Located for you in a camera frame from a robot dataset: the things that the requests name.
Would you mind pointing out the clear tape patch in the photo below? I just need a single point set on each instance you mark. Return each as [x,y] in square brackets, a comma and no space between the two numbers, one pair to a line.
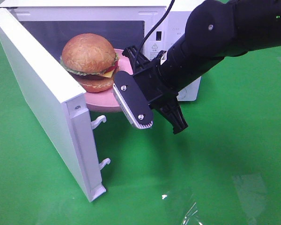
[179,207]

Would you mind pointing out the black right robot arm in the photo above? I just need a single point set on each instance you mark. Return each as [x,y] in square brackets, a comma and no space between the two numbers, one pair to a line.
[213,31]

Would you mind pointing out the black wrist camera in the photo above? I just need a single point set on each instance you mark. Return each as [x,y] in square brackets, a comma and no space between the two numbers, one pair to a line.
[132,101]

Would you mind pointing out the white microwave door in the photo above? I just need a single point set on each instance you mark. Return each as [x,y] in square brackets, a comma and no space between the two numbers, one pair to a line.
[58,103]

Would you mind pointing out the burger with lettuce and tomato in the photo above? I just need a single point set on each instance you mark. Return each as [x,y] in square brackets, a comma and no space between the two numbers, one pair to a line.
[91,60]

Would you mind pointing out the pink round plate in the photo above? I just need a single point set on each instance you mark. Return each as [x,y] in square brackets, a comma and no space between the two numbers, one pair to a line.
[105,102]

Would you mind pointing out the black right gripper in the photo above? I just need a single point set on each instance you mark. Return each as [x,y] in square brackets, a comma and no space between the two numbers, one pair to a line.
[160,80]

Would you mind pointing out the green table mat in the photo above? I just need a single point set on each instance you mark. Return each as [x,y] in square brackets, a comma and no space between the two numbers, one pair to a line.
[230,156]

